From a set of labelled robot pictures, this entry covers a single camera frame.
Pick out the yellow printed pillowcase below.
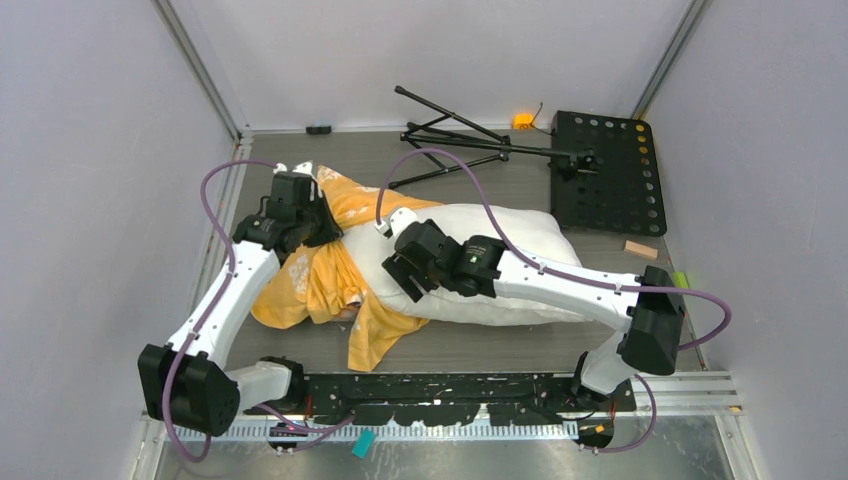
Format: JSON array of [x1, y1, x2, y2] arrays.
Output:
[[251, 166, 442, 372]]

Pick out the white pillow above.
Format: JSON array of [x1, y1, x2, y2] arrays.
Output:
[[342, 204, 588, 326]]

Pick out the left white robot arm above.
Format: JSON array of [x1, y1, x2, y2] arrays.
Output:
[[138, 162, 342, 437]]

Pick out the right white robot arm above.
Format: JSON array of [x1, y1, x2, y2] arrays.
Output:
[[375, 220, 684, 411]]

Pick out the black folded tripod stand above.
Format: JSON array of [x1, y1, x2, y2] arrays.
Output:
[[394, 85, 602, 175]]

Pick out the orange tape roll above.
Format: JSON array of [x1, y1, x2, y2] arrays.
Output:
[[512, 113, 535, 130]]

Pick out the teal tape piece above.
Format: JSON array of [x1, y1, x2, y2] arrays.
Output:
[[351, 429, 377, 459]]

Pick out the wooden block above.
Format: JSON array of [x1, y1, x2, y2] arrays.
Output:
[[623, 240, 659, 260]]

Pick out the black perforated metal plate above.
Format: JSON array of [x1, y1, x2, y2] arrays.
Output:
[[549, 110, 668, 237]]

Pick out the green block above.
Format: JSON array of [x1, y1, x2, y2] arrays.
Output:
[[672, 271, 689, 289]]

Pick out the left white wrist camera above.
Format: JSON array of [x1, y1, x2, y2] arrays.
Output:
[[271, 161, 323, 203]]

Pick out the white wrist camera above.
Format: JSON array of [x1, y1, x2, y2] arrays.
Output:
[[374, 207, 418, 239], [271, 161, 323, 203]]

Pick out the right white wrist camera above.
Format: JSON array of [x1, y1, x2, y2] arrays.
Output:
[[374, 207, 418, 239]]

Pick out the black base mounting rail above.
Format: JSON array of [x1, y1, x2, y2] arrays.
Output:
[[267, 373, 636, 427]]

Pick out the white slotted cable duct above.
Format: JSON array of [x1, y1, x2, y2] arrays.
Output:
[[175, 421, 581, 444]]

